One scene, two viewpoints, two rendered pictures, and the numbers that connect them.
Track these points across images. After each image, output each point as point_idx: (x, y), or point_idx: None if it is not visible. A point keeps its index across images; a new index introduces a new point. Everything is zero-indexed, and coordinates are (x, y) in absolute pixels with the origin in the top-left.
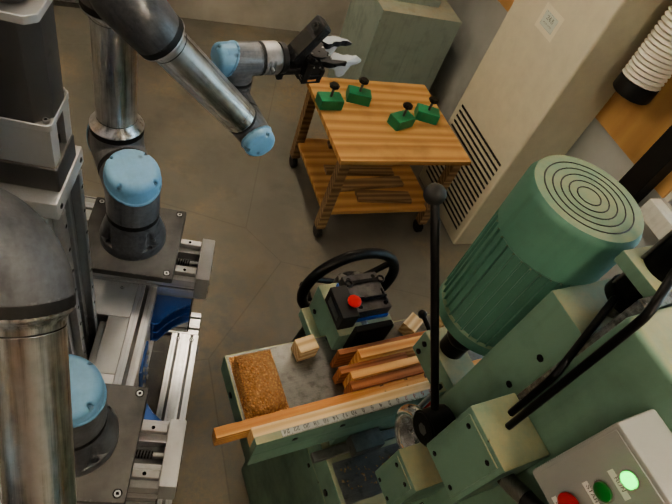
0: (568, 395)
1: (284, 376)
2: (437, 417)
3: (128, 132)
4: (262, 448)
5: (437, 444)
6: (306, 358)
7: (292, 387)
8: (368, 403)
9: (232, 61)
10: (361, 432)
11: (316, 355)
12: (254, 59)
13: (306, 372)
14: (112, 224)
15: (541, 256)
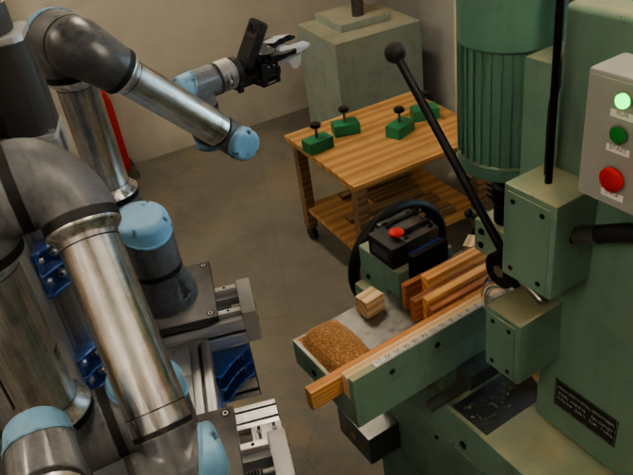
0: (576, 115)
1: (360, 334)
2: None
3: (124, 190)
4: (362, 389)
5: (507, 255)
6: (376, 312)
7: (372, 339)
8: (454, 315)
9: (191, 86)
10: (467, 360)
11: (385, 307)
12: (210, 77)
13: (381, 323)
14: (140, 283)
15: (500, 35)
